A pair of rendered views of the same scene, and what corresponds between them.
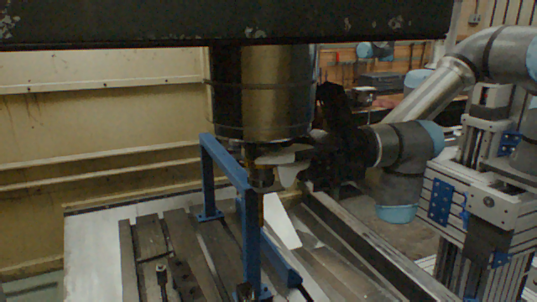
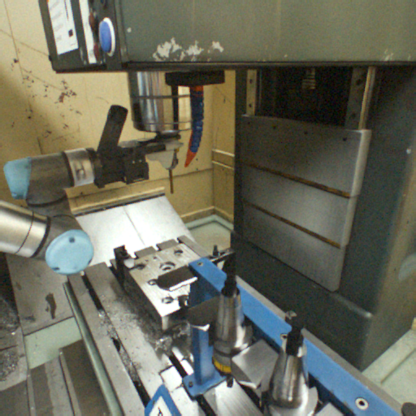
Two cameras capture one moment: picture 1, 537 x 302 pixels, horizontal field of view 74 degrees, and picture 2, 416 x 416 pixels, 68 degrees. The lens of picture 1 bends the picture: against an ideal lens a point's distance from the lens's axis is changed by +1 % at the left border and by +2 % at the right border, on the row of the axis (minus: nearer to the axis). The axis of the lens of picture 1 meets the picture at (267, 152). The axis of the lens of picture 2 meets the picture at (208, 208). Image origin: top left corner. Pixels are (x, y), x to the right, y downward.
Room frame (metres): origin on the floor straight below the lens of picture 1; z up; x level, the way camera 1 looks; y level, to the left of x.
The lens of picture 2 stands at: (1.24, -0.03, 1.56)
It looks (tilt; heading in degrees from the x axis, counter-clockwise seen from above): 24 degrees down; 170
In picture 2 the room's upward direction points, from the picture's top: 1 degrees counter-clockwise
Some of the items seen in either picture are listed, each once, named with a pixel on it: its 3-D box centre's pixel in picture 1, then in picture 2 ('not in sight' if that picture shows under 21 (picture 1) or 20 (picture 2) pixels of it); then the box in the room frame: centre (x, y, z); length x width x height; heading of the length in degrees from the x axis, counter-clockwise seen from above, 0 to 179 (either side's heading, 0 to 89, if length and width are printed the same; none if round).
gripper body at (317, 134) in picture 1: (332, 155); (118, 162); (0.54, -0.11, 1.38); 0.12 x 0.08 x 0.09; 113
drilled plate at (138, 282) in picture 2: not in sight; (175, 279); (0.44, 0.00, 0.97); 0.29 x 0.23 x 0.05; 23
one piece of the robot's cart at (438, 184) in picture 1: (439, 202); not in sight; (1.20, -0.65, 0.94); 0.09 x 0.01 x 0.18; 24
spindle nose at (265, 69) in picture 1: (260, 85); (165, 100); (0.49, 0.01, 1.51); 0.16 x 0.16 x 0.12
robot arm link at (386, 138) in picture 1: (372, 145); (80, 166); (0.58, -0.18, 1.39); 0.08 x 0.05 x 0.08; 23
